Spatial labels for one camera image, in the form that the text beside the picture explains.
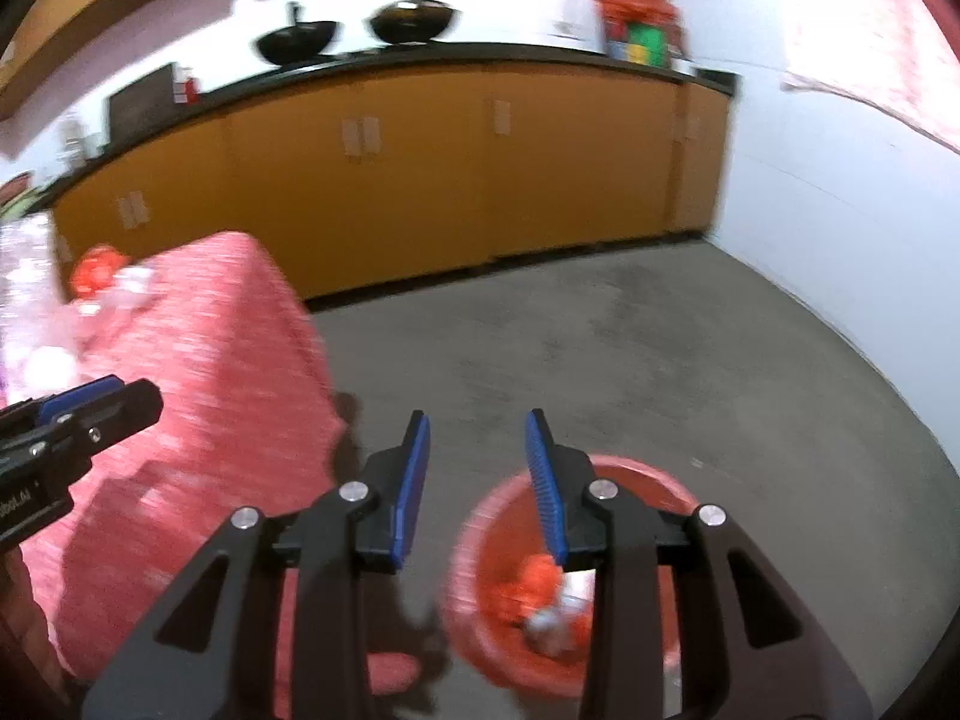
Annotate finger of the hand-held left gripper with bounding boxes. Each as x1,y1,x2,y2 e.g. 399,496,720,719
46,381,164,477
0,376,125,437

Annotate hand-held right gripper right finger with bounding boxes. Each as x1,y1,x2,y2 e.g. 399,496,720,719
523,408,875,720

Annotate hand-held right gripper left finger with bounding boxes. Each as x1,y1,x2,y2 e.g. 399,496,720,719
81,409,433,720

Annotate white paper ball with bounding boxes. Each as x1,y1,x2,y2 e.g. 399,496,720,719
19,349,76,395

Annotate red plastic bin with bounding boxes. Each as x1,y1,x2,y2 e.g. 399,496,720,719
439,454,702,695

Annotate clear plastic wrap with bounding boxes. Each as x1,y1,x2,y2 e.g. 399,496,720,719
112,262,162,316

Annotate red wrapper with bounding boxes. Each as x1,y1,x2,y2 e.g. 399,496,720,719
69,244,125,301
487,551,560,623

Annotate large clear plastic bag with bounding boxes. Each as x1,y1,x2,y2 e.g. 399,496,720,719
0,214,61,406

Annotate person's left forearm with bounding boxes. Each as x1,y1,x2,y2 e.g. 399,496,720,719
0,551,83,698

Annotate red floral tablecloth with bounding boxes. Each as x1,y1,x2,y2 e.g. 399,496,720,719
15,231,421,717

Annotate silver crumpled wrapper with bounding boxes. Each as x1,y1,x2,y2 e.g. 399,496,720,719
525,592,590,653

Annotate clear bag with jar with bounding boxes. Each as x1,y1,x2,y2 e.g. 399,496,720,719
60,109,102,162

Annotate dark brown cutting board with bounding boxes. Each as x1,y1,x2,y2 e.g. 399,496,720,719
107,64,181,155

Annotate orange lower kitchen cabinets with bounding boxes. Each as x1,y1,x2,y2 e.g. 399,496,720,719
49,64,732,301

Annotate black kitchen countertop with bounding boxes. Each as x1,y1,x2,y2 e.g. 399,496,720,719
30,41,736,211

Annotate green package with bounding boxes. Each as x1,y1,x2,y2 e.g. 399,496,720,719
607,22,668,65

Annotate black wok with lid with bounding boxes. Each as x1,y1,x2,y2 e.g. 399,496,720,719
365,0,460,46

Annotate red plastic bag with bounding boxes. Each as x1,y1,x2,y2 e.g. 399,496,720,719
598,0,680,35

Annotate pink floral window curtain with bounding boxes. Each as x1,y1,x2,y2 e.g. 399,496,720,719
780,0,960,151

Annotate orange upper wall cabinet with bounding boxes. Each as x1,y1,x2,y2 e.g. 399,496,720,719
0,0,242,119

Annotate black wok with handle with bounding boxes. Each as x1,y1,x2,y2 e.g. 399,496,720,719
255,0,342,65

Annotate white wall socket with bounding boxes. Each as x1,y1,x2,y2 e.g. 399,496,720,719
551,0,593,42

